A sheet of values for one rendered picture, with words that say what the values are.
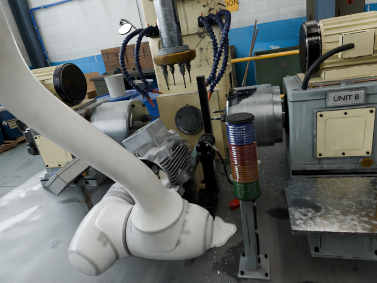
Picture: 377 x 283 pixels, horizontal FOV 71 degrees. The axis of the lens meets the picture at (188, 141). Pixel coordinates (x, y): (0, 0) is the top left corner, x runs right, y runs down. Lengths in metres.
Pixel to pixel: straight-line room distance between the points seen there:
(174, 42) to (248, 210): 0.73
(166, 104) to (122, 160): 0.87
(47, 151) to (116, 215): 0.88
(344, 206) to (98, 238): 0.60
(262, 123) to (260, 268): 0.49
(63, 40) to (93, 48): 0.86
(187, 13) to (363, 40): 0.72
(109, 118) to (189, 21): 0.57
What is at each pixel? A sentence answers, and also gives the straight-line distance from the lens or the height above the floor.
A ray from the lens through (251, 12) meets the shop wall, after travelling 6.22.
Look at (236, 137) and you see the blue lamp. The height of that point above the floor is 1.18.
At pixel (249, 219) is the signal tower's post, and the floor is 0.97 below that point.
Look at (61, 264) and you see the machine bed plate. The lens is 1.00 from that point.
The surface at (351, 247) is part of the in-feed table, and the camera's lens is 0.86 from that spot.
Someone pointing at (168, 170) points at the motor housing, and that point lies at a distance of 0.76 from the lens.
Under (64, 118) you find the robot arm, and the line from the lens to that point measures 0.44.
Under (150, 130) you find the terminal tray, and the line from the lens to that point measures 0.83.
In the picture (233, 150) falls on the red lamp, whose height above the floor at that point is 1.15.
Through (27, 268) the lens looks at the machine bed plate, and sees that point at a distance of 1.06.
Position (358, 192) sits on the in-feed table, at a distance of 0.88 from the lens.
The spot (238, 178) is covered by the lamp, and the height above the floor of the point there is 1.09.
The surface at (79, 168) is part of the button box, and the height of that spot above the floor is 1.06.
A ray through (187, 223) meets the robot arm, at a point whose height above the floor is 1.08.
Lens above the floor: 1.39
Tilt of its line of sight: 21 degrees down
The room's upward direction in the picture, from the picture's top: 10 degrees counter-clockwise
